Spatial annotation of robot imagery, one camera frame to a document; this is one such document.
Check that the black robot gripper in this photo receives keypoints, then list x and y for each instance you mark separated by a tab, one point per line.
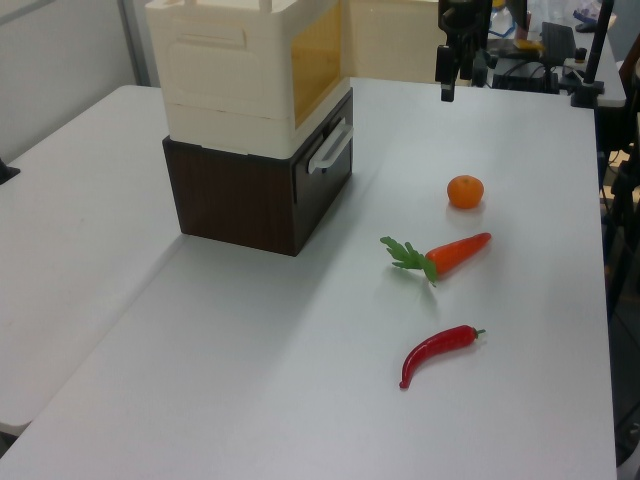
465	15

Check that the black electronics box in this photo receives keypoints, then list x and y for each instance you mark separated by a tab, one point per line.
522	75

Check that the orange mandarin fruit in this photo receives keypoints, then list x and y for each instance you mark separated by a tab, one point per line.
465	191

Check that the black table clamp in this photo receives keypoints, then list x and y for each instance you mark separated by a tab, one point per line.
587	95

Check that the partly hidden red chili pepper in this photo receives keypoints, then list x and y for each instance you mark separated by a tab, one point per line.
450	255

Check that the dark brown wooden drawer box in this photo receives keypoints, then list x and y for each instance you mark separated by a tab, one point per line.
235	200

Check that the black stand foot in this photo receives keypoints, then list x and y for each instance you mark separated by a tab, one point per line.
7	172

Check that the black camera pole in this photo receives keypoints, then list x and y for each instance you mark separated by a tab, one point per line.
599	40

